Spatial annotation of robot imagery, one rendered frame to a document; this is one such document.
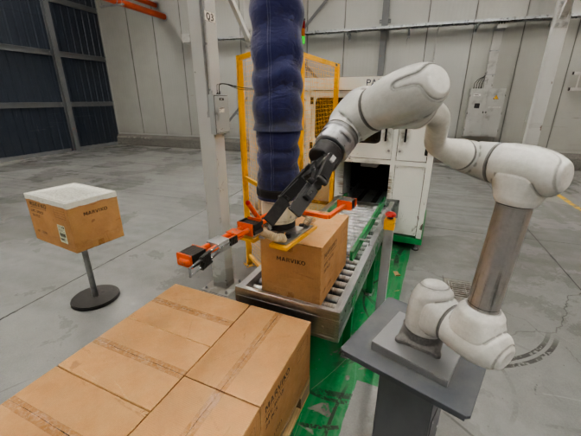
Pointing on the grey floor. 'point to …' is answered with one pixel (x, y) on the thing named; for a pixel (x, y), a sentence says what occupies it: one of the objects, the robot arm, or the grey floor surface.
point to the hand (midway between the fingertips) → (283, 214)
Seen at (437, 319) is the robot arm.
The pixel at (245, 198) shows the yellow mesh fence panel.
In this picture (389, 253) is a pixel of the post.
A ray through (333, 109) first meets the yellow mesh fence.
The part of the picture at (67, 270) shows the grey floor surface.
